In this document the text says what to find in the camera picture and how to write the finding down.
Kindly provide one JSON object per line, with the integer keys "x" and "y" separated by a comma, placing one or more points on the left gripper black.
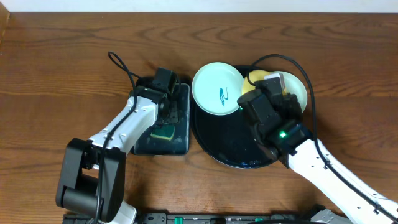
{"x": 169, "y": 115}

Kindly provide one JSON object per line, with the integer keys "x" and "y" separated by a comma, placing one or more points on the green yellow sponge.
{"x": 165, "y": 132}

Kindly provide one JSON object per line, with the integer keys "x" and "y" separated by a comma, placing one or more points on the pale green plate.
{"x": 216, "y": 88}
{"x": 294, "y": 86}

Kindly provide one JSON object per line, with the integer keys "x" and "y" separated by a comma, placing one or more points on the yellow plate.
{"x": 253, "y": 76}

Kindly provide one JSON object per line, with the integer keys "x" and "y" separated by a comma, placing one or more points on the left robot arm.
{"x": 93, "y": 172}

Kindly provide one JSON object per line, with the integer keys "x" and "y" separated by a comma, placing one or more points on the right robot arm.
{"x": 300, "y": 151}

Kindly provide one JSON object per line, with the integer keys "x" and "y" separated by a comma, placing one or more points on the black rectangular water tray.
{"x": 179, "y": 144}

